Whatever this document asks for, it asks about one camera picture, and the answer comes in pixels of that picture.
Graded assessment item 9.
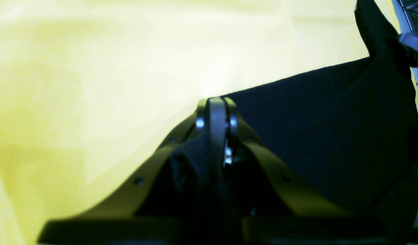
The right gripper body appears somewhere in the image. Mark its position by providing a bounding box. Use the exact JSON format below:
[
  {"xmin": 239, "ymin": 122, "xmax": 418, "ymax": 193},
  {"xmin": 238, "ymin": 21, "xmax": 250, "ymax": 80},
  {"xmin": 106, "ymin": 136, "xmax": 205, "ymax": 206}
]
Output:
[{"xmin": 392, "ymin": 0, "xmax": 418, "ymax": 91}]

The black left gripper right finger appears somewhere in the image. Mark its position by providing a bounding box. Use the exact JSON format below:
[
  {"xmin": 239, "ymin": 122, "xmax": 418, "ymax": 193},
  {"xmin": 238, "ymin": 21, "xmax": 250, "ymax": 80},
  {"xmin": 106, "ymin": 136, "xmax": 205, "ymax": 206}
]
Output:
[{"xmin": 218, "ymin": 97, "xmax": 386, "ymax": 245}]

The black T-shirt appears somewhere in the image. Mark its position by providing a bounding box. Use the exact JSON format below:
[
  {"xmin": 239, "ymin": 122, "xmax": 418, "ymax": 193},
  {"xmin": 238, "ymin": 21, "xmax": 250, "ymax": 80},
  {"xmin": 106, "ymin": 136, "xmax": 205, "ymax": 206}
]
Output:
[{"xmin": 137, "ymin": 0, "xmax": 418, "ymax": 218}]

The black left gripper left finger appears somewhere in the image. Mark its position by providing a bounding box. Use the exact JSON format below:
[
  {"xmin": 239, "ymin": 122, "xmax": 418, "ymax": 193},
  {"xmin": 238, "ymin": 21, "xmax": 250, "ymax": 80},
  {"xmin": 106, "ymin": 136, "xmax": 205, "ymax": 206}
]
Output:
[{"xmin": 37, "ymin": 98, "xmax": 217, "ymax": 245}]

